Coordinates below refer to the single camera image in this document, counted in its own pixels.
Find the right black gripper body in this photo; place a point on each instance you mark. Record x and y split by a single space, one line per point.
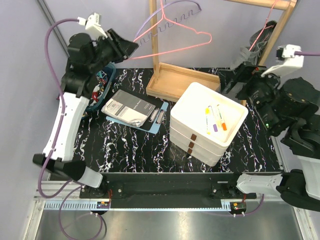
249 73

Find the blue clipboard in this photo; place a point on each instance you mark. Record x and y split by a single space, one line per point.
150 126

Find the teal plastic bin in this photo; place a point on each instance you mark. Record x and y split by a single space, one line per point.
111 71

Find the grey spiral notebook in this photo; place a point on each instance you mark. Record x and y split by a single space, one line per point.
128 108

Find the orange cap marker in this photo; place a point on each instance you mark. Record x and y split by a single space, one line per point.
222 121

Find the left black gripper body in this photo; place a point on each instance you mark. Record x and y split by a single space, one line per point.
109 51

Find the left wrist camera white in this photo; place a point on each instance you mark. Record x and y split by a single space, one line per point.
92 25

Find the white stacked trays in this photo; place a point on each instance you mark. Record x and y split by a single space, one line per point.
203 123

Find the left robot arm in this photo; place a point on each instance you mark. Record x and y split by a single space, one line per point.
86 58

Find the purple cap marker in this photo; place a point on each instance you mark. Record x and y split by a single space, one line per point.
216 119

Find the wooden clothes rack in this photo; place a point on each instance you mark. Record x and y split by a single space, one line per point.
169 82

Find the yellow cap marker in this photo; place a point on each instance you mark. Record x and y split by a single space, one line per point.
209 127

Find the lavender plastic hanger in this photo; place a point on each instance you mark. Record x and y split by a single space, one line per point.
177 11

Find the colourful comic print shorts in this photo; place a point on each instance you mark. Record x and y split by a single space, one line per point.
99 89

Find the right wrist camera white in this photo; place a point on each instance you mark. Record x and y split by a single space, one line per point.
287 61

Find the pink wire hanger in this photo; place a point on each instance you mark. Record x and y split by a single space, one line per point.
170 35
265 25

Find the grey shorts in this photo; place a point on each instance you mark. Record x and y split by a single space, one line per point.
255 54

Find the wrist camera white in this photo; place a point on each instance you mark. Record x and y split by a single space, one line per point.
92 25
287 61

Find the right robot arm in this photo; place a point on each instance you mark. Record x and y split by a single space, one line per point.
290 108

